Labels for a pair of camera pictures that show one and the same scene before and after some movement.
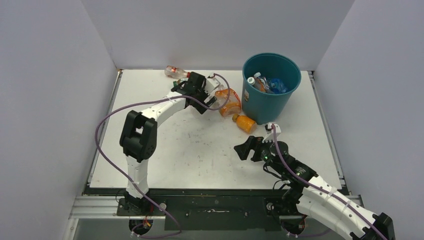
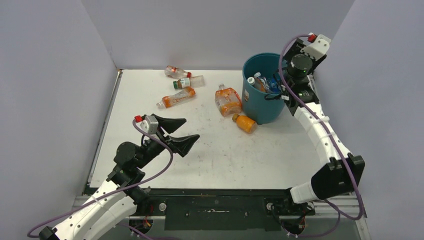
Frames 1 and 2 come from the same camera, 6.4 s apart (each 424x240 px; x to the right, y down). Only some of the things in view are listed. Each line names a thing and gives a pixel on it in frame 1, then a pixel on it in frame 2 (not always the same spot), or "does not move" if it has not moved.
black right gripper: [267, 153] to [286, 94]
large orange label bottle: [257, 83] does not move
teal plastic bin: [261, 108] does not move
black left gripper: [205, 95] to [180, 145]
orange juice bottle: [244, 123] does not move
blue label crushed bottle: [277, 86] does not move
